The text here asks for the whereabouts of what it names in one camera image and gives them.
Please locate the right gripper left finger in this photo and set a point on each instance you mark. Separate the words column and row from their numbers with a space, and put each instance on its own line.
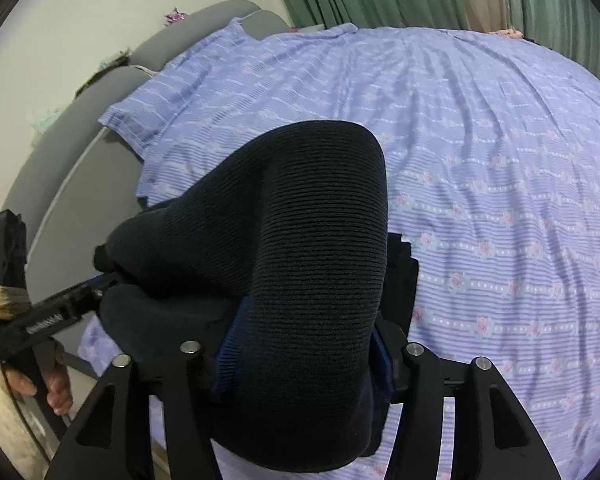
column 139, row 403

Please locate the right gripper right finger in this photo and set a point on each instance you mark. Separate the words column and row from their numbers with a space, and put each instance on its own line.
column 493, row 436

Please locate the black knit pants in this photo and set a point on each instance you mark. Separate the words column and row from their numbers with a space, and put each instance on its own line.
column 275, row 261

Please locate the person's left hand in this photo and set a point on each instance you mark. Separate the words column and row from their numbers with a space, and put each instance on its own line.
column 59, row 396

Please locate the grey padded headboard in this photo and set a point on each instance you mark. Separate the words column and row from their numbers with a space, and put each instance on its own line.
column 79, row 182

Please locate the purple floral bed sheet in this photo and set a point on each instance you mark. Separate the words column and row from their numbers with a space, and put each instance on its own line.
column 492, row 149

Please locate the pink item on bed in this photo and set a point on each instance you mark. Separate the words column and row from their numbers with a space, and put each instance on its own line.
column 509, row 33

